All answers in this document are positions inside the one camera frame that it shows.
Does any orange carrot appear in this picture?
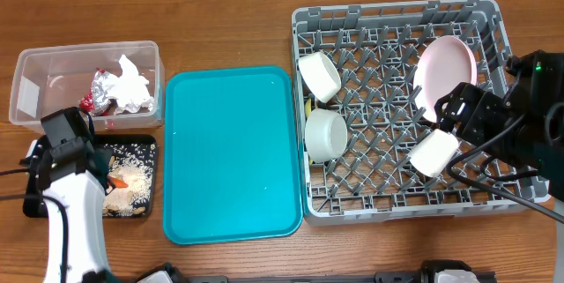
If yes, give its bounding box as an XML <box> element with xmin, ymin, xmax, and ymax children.
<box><xmin>108</xmin><ymin>176</ymin><xmax>129</xmax><ymax>189</ymax></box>

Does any red snack wrapper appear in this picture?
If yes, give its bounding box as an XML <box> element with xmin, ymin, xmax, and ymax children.
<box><xmin>79</xmin><ymin>68</ymin><xmax>117</xmax><ymax>116</ymax></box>

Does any pink round plate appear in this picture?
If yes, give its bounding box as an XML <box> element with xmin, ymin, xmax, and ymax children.
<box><xmin>412</xmin><ymin>35</ymin><xmax>478</xmax><ymax>123</ymax></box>

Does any white cup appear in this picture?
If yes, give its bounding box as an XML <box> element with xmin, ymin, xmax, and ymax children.
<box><xmin>408</xmin><ymin>129</ymin><xmax>458</xmax><ymax>178</ymax></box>

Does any white napkin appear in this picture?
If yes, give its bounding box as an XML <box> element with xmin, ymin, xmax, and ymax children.
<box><xmin>102</xmin><ymin>55</ymin><xmax>154</xmax><ymax>115</ymax></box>

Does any grey bowl with rice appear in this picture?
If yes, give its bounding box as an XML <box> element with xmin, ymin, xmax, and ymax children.
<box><xmin>305</xmin><ymin>108</ymin><xmax>348</xmax><ymax>163</ymax></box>

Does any green bowl with nuts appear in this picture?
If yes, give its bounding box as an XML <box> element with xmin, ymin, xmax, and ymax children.
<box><xmin>298</xmin><ymin>52</ymin><xmax>341</xmax><ymax>103</ymax></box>

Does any yellow plastic spoon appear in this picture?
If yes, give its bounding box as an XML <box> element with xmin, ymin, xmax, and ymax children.
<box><xmin>304</xmin><ymin>99</ymin><xmax>315</xmax><ymax>117</ymax></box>

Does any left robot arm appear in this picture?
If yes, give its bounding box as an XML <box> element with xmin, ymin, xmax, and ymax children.
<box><xmin>42</xmin><ymin>171</ymin><xmax>110</xmax><ymax>282</ymax></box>

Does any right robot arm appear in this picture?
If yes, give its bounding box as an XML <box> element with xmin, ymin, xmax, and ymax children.
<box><xmin>434</xmin><ymin>50</ymin><xmax>563</xmax><ymax>282</ymax></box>

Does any grey dishwasher rack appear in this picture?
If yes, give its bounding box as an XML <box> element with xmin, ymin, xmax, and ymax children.
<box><xmin>292</xmin><ymin>0</ymin><xmax>523</xmax><ymax>226</ymax></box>

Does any pile of nuts and rice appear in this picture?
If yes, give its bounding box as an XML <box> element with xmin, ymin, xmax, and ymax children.
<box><xmin>101</xmin><ymin>142</ymin><xmax>157</xmax><ymax>218</ymax></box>

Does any black plastic tray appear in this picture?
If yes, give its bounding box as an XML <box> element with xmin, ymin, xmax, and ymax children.
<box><xmin>22</xmin><ymin>133</ymin><xmax>159</xmax><ymax>220</ymax></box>

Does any teal plastic tray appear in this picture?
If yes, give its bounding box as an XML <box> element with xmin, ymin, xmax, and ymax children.
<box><xmin>163</xmin><ymin>66</ymin><xmax>303</xmax><ymax>245</ymax></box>

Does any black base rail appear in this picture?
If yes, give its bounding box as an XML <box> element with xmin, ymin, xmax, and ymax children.
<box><xmin>128</xmin><ymin>259</ymin><xmax>498</xmax><ymax>283</ymax></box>

